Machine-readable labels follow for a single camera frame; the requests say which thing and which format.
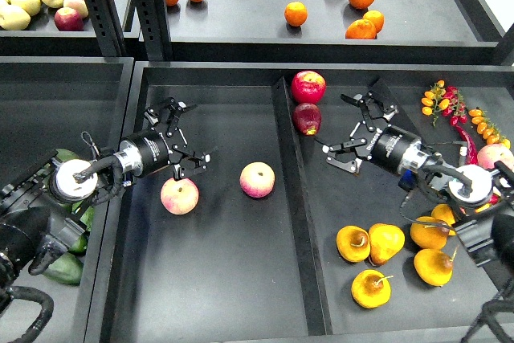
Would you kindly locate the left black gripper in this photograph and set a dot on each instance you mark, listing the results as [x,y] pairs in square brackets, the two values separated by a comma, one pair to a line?
[163,144]

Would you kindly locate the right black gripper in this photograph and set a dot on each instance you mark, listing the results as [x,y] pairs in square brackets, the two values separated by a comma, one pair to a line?
[389,147]

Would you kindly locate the yellow pear with stem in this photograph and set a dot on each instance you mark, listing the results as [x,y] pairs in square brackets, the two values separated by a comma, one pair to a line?
[371,289]

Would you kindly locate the dark green avocado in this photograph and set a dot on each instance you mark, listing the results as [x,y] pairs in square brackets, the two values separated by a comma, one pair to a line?
[67,269]

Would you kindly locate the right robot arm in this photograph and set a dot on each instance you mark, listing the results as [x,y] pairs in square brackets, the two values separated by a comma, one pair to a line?
[482,199]

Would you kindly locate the yellow pear under arm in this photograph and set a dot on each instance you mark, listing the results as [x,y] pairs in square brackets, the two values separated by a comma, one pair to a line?
[429,233]

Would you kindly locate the yellow pear stem up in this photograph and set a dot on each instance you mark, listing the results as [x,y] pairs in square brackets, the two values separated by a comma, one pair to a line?
[353,244]

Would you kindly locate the green avocado in bin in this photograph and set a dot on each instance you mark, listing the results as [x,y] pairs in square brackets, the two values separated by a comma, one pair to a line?
[86,212]
[66,155]
[80,246]

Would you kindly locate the dark red apple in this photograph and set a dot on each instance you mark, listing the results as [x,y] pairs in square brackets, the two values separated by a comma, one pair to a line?
[307,119]

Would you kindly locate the pink apple left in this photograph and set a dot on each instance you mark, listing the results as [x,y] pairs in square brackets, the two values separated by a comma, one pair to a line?
[179,197]

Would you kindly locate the pink apple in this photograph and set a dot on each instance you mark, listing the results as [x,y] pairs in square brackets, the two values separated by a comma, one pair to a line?
[179,197]
[257,179]

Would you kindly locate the bright red apple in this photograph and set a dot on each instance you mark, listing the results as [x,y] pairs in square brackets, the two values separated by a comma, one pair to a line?
[308,87]

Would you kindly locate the orange cherry tomato cluster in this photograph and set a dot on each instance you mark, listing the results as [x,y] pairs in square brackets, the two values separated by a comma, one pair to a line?
[434,100]

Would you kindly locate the pink apple centre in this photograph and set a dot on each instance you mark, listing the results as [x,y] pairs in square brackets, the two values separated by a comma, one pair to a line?
[257,179]

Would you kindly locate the black tray divider right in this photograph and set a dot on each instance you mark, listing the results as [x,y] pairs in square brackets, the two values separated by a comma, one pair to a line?
[397,118]

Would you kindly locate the black tray divider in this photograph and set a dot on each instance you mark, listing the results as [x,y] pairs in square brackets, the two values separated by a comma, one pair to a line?
[303,231]
[397,118]

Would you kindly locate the orange front right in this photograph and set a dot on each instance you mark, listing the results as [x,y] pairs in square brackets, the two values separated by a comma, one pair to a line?
[361,29]

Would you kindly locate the red cherry tomato cluster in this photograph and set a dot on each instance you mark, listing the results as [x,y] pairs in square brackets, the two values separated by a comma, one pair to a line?
[455,110]

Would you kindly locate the black left tray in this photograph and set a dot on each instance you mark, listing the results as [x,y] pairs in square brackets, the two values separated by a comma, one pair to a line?
[46,103]

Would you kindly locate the orange right small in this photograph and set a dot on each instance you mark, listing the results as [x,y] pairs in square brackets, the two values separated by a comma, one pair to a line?
[376,17]

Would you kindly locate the red chili pepper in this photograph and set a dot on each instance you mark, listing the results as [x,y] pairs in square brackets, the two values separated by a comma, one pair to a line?
[468,153]

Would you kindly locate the pink apple right bin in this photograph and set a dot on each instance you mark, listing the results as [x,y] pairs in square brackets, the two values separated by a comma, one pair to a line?
[490,154]

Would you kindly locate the orange centre shelf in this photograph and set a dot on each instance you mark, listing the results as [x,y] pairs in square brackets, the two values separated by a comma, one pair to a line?
[295,14]

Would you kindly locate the mixed cherry tomatoes lower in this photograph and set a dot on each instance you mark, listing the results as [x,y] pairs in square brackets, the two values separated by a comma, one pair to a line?
[494,199]

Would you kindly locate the red apple on shelf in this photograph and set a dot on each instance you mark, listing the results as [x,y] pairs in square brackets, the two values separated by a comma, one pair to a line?
[68,19]

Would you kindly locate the peach on shelf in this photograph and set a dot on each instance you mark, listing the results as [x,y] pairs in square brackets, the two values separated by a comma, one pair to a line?
[78,5]

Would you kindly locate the black tray divider left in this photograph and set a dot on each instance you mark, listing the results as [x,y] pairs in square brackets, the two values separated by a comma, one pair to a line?
[303,231]

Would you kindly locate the black shelf upright post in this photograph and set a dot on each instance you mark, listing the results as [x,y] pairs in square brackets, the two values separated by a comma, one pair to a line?
[107,27]
[153,20]

